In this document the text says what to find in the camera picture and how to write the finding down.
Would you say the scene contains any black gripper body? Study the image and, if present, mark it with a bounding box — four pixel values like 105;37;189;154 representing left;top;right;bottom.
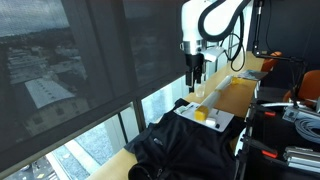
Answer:
184;52;205;78

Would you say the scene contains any black zip jumper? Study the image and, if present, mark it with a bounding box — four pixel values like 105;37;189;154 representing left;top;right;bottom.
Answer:
128;98;248;180

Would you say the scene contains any clear plastic cup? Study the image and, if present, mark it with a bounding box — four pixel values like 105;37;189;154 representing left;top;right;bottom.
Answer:
194;83;207;98

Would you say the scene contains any cream tube with yellow ends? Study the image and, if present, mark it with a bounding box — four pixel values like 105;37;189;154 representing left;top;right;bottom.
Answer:
193;74;248;122

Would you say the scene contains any small printed card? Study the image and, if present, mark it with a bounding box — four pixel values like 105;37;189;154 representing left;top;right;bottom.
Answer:
176;103;196;114

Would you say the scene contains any small white block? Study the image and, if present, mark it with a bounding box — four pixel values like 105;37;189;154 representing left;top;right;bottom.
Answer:
204;116;217;127

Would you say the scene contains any dark mesh roller blind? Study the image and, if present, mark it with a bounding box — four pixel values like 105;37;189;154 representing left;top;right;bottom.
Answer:
121;0;209;90
0;0;134;158

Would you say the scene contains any orange chair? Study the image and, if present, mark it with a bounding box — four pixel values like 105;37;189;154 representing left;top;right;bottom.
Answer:
260;50;283;74
283;69;320;104

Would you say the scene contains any small grey tag block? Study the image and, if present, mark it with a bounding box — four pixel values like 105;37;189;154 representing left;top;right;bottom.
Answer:
282;107;301;123

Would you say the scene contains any black perforated breadboard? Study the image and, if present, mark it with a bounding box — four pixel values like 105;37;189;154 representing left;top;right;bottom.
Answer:
239;99;320;180

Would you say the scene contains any light grey wrist camera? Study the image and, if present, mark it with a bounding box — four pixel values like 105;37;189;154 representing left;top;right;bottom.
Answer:
202;45;227;64

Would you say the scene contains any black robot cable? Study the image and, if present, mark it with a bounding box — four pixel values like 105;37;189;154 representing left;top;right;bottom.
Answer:
219;13;248;73

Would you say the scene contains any black clamp with red handle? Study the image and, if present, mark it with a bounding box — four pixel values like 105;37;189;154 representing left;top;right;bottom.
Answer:
246;99;278;121
239;134;279;160

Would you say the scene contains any aluminium extrusion rail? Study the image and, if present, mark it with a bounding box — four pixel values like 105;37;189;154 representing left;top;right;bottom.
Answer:
259;99;320;112
283;145;320;174

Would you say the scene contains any black camera stand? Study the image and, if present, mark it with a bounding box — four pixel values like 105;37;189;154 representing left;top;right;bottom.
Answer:
251;0;308;104

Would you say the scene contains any grey cable coil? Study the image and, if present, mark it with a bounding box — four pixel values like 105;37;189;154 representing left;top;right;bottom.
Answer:
294;118;320;145

